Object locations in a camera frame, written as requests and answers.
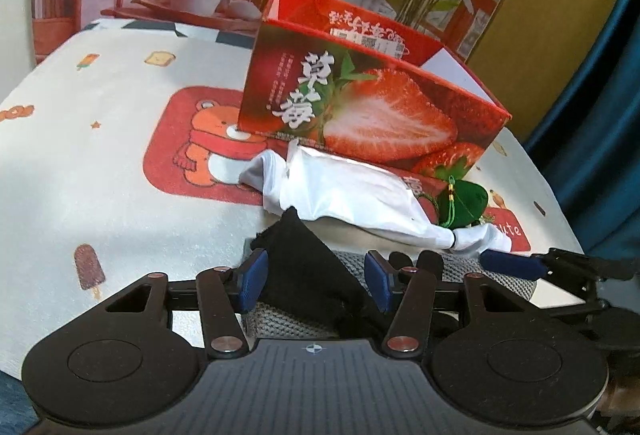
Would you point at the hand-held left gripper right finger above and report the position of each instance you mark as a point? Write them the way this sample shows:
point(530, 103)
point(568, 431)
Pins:
point(377, 280)

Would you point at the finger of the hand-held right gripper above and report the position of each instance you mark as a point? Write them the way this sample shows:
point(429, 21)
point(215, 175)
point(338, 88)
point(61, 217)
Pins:
point(510, 264)

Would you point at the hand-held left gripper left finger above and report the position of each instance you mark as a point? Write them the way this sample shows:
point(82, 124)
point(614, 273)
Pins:
point(252, 280)

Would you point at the grey knitted cloth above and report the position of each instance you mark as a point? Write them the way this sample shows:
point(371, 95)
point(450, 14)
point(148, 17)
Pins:
point(290, 317)

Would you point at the black cloth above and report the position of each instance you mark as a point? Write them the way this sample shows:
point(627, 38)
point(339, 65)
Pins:
point(310, 255)

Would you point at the white foil packet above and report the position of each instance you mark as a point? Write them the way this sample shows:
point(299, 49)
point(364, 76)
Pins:
point(350, 190)

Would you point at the red strawberry cardboard box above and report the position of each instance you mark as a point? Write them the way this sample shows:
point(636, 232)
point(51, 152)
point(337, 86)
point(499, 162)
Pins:
point(375, 115)

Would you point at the teal curtain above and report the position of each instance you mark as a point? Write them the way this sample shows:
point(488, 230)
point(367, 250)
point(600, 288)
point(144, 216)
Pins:
point(610, 140)

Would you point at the cartoon printed tablecloth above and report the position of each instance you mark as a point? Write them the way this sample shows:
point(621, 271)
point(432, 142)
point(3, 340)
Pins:
point(100, 165)

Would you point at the wooden panel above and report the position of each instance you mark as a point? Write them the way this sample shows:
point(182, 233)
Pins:
point(565, 15)

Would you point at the white marble board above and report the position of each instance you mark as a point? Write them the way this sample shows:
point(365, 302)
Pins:
point(15, 15)

